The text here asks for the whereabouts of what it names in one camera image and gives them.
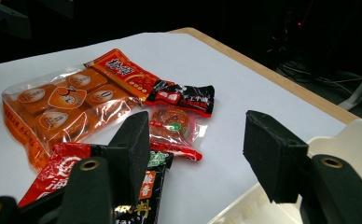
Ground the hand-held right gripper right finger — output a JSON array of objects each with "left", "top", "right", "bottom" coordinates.
[{"left": 243, "top": 109, "right": 310, "bottom": 204}]

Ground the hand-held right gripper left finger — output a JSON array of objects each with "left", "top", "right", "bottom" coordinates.
[{"left": 104, "top": 110, "right": 151, "bottom": 206}]

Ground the orange-red sauce packet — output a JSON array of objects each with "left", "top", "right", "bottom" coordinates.
[{"left": 84, "top": 48, "right": 175, "bottom": 104}]

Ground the white plastic container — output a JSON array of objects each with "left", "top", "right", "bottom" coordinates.
[{"left": 206, "top": 118, "right": 362, "bottom": 224}]

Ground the red and black seasoning packet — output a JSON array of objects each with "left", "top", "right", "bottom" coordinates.
[{"left": 17, "top": 142, "right": 174, "bottom": 224}]

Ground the clear orange pastry bag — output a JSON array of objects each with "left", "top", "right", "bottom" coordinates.
[{"left": 1, "top": 67, "right": 140, "bottom": 173}]

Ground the small clear red snack packet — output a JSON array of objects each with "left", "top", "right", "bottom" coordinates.
[{"left": 148, "top": 105, "right": 209, "bottom": 162}]

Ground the black and red snack packet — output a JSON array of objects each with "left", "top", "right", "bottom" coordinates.
[{"left": 145, "top": 81, "right": 216, "bottom": 119}]

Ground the white paper sheet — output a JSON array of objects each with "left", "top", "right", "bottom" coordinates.
[{"left": 0, "top": 32, "right": 348, "bottom": 224}]

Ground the bundle of floor cables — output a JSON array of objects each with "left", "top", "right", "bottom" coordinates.
[{"left": 275, "top": 59, "right": 362, "bottom": 97}]

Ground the white metal table frame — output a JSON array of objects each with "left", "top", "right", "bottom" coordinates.
[{"left": 337, "top": 62, "right": 362, "bottom": 111}]

